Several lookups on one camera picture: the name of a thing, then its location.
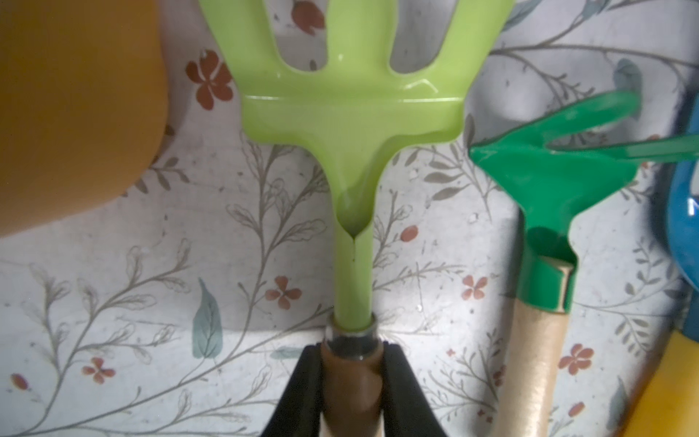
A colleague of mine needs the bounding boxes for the yellow plastic storage box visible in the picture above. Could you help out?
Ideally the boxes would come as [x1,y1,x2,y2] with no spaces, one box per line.
[1,1,169,235]

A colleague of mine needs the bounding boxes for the lime green rake wooden handle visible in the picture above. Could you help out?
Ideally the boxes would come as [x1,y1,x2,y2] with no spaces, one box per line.
[200,1,513,436]

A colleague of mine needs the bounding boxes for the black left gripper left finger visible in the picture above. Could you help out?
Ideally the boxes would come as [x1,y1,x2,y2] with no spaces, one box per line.
[260,343,323,437]

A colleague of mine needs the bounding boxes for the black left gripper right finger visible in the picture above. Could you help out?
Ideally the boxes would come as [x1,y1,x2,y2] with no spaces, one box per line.
[380,342,447,437]

